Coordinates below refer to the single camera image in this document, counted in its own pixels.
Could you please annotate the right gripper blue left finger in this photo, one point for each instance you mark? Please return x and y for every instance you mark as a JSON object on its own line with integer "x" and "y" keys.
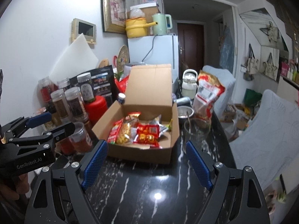
{"x": 91, "y": 164}

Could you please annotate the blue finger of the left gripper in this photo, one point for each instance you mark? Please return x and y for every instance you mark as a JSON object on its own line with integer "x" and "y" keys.
{"x": 44, "y": 141}
{"x": 38, "y": 119}

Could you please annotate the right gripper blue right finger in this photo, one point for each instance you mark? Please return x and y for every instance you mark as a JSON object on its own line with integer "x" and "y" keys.
{"x": 202, "y": 164}

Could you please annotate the red white striped packet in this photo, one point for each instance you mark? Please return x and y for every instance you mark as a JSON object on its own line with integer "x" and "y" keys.
{"x": 115, "y": 131}

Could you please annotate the waffle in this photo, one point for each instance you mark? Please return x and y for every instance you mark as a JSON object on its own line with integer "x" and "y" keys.
{"x": 124, "y": 134}

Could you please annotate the red small snack packets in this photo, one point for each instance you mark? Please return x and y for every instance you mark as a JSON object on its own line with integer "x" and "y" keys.
{"x": 147, "y": 134}

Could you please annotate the silver foil snack packet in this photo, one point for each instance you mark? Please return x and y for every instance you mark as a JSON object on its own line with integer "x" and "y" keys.
{"x": 158, "y": 121}

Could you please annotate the person's left hand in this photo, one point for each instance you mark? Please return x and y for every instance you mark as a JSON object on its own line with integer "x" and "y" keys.
{"x": 13, "y": 191}

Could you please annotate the clear jar orange label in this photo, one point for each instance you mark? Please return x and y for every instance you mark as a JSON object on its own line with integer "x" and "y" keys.
{"x": 80, "y": 139}

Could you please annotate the glass mug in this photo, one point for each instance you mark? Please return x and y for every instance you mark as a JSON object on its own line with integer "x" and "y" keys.
{"x": 196, "y": 130}

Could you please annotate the jar with brown contents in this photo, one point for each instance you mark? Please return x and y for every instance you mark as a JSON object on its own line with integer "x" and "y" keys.
{"x": 59, "y": 101}

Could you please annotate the jar with dark brown label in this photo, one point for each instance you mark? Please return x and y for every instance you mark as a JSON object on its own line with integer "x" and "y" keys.
{"x": 76, "y": 104}

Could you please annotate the jar with red label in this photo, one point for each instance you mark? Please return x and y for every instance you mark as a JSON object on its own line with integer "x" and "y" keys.
{"x": 46, "y": 88}

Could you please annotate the red cylindrical container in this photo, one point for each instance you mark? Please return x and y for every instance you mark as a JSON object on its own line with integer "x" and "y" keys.
{"x": 96, "y": 109}

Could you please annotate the jar with dark green label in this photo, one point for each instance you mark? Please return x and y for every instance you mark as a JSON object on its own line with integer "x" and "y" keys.
{"x": 86, "y": 87}

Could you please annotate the open cardboard box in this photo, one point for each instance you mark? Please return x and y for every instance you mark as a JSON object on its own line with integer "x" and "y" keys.
{"x": 149, "y": 91}

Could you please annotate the black stand-up pouch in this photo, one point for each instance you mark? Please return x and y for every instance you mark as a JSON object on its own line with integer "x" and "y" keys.
{"x": 103, "y": 83}

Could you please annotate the light blue leaf cushion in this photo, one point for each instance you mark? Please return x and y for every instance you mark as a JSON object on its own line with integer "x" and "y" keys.
{"x": 270, "y": 142}

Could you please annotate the small blue white bottle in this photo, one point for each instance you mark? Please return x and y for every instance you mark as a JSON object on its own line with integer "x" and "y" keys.
{"x": 121, "y": 98}

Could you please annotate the large red white snack bag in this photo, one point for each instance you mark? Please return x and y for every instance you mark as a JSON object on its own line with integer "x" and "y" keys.
{"x": 208, "y": 92}

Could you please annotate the white foam board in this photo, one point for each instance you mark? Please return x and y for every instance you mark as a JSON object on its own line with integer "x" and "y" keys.
{"x": 77, "y": 59}

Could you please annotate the white thermos jug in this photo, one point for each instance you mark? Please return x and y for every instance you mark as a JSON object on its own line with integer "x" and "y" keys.
{"x": 189, "y": 83}

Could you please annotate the red gift bag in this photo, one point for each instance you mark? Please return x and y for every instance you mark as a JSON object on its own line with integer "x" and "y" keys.
{"x": 121, "y": 80}

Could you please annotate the white refrigerator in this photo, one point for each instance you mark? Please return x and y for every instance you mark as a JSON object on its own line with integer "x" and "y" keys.
{"x": 155, "y": 50}

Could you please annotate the yellow pot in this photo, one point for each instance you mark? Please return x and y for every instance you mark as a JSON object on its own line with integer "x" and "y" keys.
{"x": 138, "y": 27}

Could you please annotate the framed picture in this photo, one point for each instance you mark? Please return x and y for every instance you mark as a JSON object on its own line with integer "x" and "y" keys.
{"x": 114, "y": 15}

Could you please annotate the green electric kettle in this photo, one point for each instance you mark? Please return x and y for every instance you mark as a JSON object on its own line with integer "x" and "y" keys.
{"x": 163, "y": 23}

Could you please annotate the wall intercom panel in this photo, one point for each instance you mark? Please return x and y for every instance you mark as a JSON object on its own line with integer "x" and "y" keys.
{"x": 87, "y": 29}

